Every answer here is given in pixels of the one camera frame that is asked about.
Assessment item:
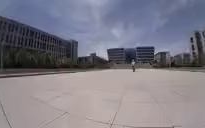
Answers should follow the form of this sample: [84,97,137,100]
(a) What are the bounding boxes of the pale stone slab plaza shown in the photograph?
[0,68,205,128]

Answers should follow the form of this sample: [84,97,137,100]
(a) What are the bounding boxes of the low dark building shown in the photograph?
[77,52,108,66]

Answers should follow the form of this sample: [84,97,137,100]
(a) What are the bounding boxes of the small pale building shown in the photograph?
[154,51,172,66]

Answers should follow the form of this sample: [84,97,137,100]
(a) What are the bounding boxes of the low dark kerb strip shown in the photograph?
[0,68,103,80]
[169,66,205,74]

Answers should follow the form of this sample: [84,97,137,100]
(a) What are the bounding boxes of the twin-block building with glass middle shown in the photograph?
[106,45,156,65]

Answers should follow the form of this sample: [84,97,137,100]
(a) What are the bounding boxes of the person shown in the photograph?
[130,58,137,73]

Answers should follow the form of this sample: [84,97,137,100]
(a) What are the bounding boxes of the long grey windowed building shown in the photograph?
[0,12,79,64]

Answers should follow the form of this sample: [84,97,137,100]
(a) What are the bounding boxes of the wide pale stairs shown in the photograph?
[109,62,152,70]

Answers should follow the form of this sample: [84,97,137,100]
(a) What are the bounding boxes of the row of green trees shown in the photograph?
[0,44,78,70]

